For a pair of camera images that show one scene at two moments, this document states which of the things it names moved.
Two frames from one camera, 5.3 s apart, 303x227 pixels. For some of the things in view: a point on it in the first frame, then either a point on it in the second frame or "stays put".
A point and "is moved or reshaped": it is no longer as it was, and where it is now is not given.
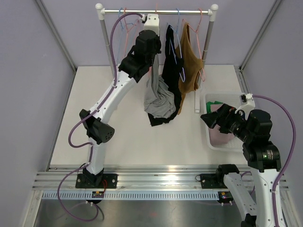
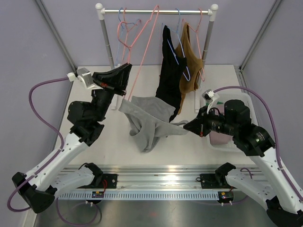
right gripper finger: (212, 119) -> (196, 126)
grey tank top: (159, 102) -> (149, 117)
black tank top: (173, 66) stays put
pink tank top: (216, 137) stays put
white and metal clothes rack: (212, 12) stays put
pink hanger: (151, 67) is moved or reshaped
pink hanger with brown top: (203, 79) stays put
